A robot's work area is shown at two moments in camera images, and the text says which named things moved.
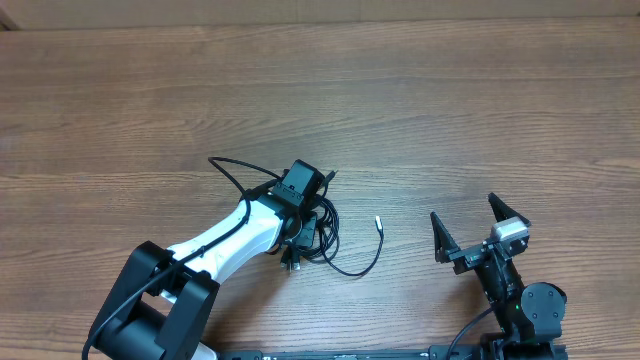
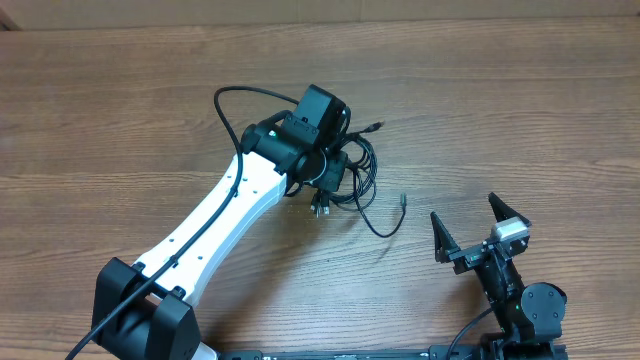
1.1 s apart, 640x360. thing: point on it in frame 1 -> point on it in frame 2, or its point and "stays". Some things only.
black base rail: x=435 y=352 stays
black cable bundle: x=326 y=239 -> x=361 y=175
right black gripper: x=469 y=257 stays
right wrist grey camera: x=510 y=229 stays
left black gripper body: x=305 y=233 -> x=331 y=176
